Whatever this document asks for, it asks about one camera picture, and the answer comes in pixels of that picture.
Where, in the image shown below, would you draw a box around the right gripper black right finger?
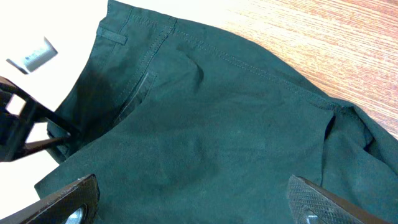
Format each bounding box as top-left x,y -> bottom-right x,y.
287,174 -> 392,223

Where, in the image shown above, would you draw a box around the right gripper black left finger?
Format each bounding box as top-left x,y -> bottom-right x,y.
1,174 -> 100,224

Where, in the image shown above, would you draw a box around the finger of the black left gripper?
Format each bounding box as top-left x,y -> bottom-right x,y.
1,77 -> 80,162

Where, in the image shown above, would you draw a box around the black shorts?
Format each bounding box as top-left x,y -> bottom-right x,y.
35,1 -> 397,223

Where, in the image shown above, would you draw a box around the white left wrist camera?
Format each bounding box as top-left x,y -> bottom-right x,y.
6,37 -> 58,75

